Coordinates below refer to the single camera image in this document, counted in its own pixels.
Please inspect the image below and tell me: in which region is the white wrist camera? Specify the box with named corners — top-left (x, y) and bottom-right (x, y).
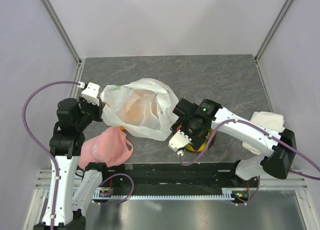
top-left (78, 81), bottom-right (101, 106)
top-left (168, 130), bottom-right (192, 157)

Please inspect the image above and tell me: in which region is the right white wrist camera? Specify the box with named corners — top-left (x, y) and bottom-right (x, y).
top-left (168, 130), bottom-right (192, 157)

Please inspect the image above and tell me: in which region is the slotted cable duct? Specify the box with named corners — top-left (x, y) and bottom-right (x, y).
top-left (92, 190), bottom-right (235, 201)

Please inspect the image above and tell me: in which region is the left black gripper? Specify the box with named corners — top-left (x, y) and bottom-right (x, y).
top-left (75, 95), bottom-right (105, 130)

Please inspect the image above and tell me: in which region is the white plastic bag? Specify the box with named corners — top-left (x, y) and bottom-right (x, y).
top-left (100, 78), bottom-right (179, 141)

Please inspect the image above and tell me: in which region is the pink cap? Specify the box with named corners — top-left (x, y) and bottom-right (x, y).
top-left (78, 126), bottom-right (134, 169)

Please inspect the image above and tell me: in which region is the left aluminium frame post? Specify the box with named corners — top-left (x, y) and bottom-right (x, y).
top-left (40, 0), bottom-right (82, 66)

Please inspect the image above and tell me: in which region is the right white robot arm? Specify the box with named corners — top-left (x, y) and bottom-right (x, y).
top-left (168, 98), bottom-right (296, 187)

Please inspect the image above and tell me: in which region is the blue ceramic plate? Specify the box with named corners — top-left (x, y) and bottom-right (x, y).
top-left (184, 127), bottom-right (217, 154)

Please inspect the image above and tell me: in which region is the right aluminium frame post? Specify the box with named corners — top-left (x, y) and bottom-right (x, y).
top-left (254, 0), bottom-right (295, 63)

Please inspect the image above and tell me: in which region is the fake yellow green mango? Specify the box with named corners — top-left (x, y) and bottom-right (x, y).
top-left (184, 139), bottom-right (207, 153)

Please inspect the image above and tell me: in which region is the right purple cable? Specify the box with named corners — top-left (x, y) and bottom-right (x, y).
top-left (179, 118), bottom-right (320, 206)

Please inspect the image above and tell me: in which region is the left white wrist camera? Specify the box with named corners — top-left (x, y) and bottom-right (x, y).
top-left (78, 81), bottom-right (101, 106)

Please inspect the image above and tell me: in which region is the aluminium frame post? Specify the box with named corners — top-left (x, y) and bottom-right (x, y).
top-left (254, 0), bottom-right (295, 63)
top-left (40, 0), bottom-right (82, 66)

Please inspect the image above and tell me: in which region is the white folded towel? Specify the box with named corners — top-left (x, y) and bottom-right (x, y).
top-left (241, 111), bottom-right (286, 156)

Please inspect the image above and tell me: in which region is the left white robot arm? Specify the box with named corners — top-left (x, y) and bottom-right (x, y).
top-left (33, 97), bottom-right (110, 230)

